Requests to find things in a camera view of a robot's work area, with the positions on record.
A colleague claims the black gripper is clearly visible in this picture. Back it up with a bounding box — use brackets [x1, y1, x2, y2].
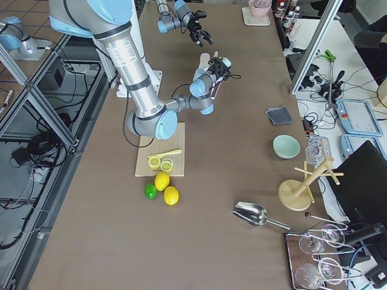
[209, 57, 232, 85]
[187, 10, 213, 47]

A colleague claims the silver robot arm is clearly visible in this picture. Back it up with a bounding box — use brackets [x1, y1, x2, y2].
[49, 1, 232, 140]
[156, 1, 213, 47]

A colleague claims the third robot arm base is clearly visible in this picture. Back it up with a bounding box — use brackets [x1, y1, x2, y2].
[1, 16, 44, 61]

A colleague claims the white tray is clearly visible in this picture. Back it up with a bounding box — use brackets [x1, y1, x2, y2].
[242, 7, 270, 27]

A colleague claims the pink bowl on tray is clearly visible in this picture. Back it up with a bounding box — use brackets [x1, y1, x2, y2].
[248, 0, 272, 17]

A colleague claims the pink cloth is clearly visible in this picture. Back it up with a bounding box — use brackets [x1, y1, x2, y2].
[267, 107, 284, 111]

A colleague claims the grey cloth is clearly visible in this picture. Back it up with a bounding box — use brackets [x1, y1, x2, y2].
[265, 106, 293, 126]

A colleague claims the wooden cutting board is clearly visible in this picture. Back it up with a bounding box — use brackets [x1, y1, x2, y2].
[134, 123, 185, 177]

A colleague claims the yellow plastic knife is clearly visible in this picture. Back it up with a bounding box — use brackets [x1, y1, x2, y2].
[148, 149, 182, 158]

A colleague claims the mint green bowl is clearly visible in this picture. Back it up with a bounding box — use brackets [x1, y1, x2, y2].
[273, 135, 301, 159]

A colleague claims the lemon slice front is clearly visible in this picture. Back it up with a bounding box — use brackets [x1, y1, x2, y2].
[148, 156, 161, 170]

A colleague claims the yellow lemon upper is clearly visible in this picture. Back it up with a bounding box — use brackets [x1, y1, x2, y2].
[154, 172, 170, 192]

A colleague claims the yellow lemon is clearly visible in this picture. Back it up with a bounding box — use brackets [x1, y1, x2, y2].
[154, 172, 170, 192]
[164, 186, 180, 206]

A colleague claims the yellow lemon lower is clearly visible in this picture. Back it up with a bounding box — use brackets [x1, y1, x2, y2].
[164, 186, 180, 206]

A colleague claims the green lime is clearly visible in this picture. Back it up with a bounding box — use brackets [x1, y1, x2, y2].
[144, 183, 158, 199]

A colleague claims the blue teach pendant upper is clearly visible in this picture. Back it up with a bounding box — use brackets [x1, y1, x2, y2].
[336, 99, 383, 137]

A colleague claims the blue teach pendant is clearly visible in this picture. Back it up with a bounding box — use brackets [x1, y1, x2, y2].
[336, 99, 383, 137]
[339, 134, 385, 159]

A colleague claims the wooden mug tree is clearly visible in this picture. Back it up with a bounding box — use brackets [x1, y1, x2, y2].
[278, 156, 344, 211]

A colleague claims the blue teach pendant lower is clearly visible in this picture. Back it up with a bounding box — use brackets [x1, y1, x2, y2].
[339, 134, 385, 159]

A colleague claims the metal scoop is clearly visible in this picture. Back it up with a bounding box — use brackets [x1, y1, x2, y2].
[232, 201, 290, 231]

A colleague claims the black monitor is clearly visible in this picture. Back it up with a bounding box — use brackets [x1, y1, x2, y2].
[324, 141, 386, 225]

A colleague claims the wine glass rack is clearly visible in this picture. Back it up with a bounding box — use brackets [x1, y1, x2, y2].
[284, 222, 363, 289]

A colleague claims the aluminium frame post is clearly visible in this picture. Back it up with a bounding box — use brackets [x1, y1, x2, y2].
[289, 0, 342, 96]

